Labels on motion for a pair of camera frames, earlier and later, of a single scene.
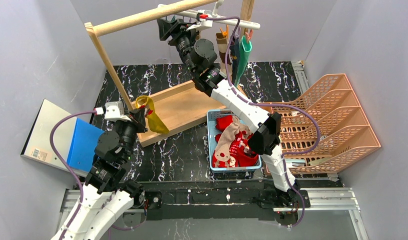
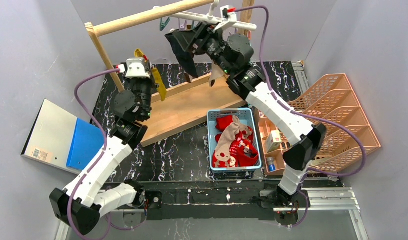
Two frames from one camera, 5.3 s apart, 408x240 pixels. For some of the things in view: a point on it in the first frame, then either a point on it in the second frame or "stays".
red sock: x=241 y=155 stays
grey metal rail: x=301 y=75 stays
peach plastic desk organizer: x=325 y=131 stays
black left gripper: x=137 y=120 -> x=141 y=81
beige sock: x=222 y=153 stays
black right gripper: x=170 y=31 -> x=197 y=38
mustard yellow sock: x=154 y=122 -> x=138 y=53
